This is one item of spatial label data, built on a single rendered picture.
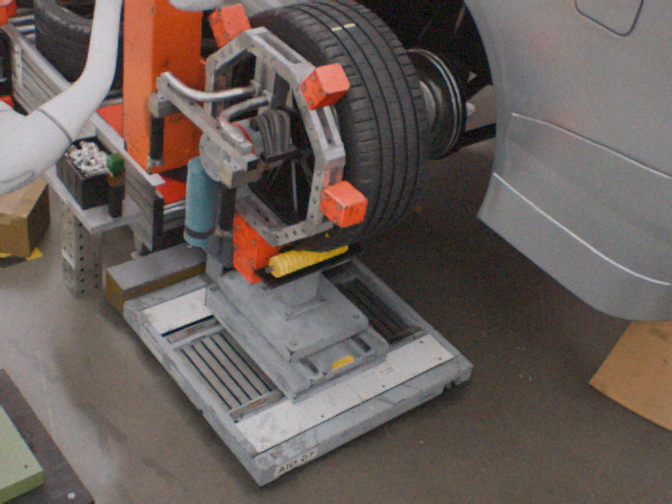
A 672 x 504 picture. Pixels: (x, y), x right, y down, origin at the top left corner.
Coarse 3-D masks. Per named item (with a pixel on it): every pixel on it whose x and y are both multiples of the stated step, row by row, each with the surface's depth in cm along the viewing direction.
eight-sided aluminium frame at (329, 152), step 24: (240, 48) 248; (264, 48) 240; (288, 48) 241; (216, 72) 263; (288, 72) 234; (216, 120) 275; (312, 120) 233; (312, 144) 236; (336, 144) 235; (336, 168) 238; (240, 192) 276; (312, 192) 242; (264, 216) 273; (312, 216) 246; (288, 240) 258
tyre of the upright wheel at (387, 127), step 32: (320, 0) 256; (288, 32) 244; (320, 32) 238; (352, 32) 241; (384, 32) 245; (320, 64) 237; (352, 64) 235; (384, 64) 241; (352, 96) 233; (384, 96) 238; (416, 96) 243; (352, 128) 235; (384, 128) 238; (416, 128) 245; (352, 160) 239; (384, 160) 240; (416, 160) 248; (256, 192) 280; (384, 192) 245; (416, 192) 254; (288, 224) 272; (384, 224) 261
